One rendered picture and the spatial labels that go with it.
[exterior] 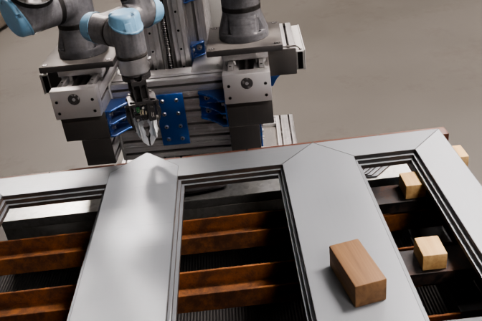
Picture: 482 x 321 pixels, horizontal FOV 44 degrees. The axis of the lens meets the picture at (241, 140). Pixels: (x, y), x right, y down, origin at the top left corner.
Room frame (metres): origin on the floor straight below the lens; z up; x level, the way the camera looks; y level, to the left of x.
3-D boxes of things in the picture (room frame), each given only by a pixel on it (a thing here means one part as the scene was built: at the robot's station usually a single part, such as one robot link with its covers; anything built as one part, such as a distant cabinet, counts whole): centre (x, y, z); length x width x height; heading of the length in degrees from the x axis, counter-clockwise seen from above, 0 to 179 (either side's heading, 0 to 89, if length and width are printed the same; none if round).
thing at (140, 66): (1.37, 0.23, 1.12); 0.08 x 0.08 x 0.05
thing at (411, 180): (1.19, -0.40, 0.79); 0.06 x 0.05 x 0.04; 0
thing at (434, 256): (0.94, -0.36, 0.79); 0.06 x 0.05 x 0.04; 0
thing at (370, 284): (0.82, -0.18, 0.87); 0.12 x 0.06 x 0.05; 11
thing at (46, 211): (1.50, 0.06, 0.67); 1.30 x 0.20 x 0.03; 90
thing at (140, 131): (1.36, 0.25, 0.93); 0.06 x 0.03 x 0.09; 13
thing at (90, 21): (1.45, 0.30, 1.19); 0.11 x 0.11 x 0.08; 46
